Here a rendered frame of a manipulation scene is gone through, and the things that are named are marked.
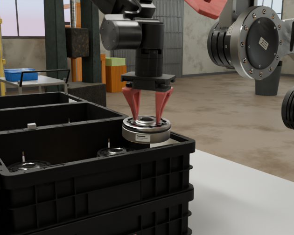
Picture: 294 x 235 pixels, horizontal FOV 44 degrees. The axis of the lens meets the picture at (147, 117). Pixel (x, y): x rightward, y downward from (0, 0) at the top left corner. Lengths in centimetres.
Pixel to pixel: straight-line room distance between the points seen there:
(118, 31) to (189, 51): 1086
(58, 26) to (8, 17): 376
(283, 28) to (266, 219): 53
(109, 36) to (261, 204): 63
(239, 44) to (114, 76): 716
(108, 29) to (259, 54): 49
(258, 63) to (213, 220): 43
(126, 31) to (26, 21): 819
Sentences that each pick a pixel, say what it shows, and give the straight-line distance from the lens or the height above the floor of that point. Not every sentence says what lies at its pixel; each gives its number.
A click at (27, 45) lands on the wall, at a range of 886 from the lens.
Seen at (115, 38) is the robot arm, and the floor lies 114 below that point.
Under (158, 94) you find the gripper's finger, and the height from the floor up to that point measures 104.
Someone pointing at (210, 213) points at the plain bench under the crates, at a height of 70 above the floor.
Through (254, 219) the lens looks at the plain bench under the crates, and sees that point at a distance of 98.
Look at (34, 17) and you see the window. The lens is 892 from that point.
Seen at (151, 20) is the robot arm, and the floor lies 118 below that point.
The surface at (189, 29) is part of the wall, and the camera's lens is 1151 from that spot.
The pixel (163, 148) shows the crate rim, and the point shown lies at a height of 93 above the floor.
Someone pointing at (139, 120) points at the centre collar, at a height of 98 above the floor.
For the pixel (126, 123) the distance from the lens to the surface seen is 76.
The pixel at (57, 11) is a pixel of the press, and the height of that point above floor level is 151.
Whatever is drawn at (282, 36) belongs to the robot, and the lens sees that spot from 113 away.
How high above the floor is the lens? 114
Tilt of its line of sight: 12 degrees down
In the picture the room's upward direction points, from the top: straight up
